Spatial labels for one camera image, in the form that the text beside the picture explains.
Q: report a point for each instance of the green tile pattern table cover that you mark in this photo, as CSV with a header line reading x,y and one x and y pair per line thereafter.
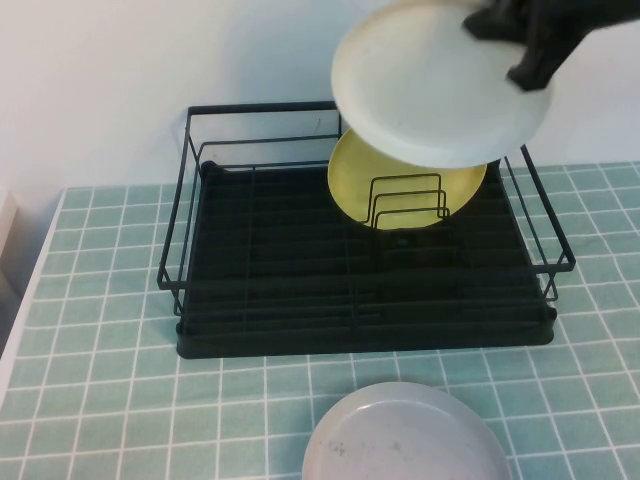
x,y
100,400

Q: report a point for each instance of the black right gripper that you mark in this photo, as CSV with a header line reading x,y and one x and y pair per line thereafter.
x,y
575,15

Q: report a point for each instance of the white round plate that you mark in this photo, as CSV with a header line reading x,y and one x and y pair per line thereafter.
x,y
425,90

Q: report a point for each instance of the black plastic drip tray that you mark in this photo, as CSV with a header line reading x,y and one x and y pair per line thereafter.
x,y
280,345

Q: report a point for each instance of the yellow round plate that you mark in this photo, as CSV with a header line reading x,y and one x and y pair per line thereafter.
x,y
355,175

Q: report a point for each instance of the grey round plate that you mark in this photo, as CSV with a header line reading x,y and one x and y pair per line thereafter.
x,y
400,440

